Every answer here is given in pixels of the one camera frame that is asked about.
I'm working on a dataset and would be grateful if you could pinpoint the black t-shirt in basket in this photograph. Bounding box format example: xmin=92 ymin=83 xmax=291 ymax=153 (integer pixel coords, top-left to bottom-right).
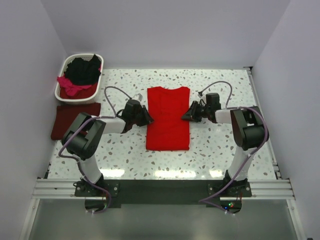
xmin=64 ymin=54 xmax=102 ymax=86

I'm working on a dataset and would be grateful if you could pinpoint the folded dark maroon t-shirt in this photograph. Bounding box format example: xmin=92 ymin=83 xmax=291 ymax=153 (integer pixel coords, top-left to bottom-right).
xmin=50 ymin=102 xmax=101 ymax=141

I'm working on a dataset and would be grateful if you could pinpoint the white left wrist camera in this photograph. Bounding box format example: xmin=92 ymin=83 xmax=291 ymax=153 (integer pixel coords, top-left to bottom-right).
xmin=132 ymin=93 xmax=143 ymax=102

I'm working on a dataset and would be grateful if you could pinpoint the bright red t-shirt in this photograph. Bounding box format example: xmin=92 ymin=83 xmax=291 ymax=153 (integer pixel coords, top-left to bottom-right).
xmin=146 ymin=86 xmax=190 ymax=151

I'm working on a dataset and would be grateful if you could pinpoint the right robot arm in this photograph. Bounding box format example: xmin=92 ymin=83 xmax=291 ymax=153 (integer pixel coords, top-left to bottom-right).
xmin=181 ymin=93 xmax=269 ymax=202

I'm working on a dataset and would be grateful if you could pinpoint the aluminium frame rail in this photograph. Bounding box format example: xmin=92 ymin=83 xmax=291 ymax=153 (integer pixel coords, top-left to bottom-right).
xmin=19 ymin=178 xmax=305 ymax=240

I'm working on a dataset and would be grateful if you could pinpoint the dark red t-shirt in basket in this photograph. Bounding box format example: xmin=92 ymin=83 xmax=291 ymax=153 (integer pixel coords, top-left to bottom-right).
xmin=59 ymin=84 xmax=97 ymax=100

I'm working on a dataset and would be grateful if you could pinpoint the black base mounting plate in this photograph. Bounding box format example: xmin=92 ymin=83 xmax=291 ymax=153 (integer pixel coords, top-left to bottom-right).
xmin=74 ymin=178 xmax=252 ymax=213

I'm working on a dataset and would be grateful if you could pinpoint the pink t-shirt in basket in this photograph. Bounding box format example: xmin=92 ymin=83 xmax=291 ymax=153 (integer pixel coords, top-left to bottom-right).
xmin=57 ymin=75 xmax=92 ymax=88

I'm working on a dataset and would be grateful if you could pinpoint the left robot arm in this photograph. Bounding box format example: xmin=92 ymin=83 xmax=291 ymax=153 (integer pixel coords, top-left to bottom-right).
xmin=58 ymin=99 xmax=154 ymax=200

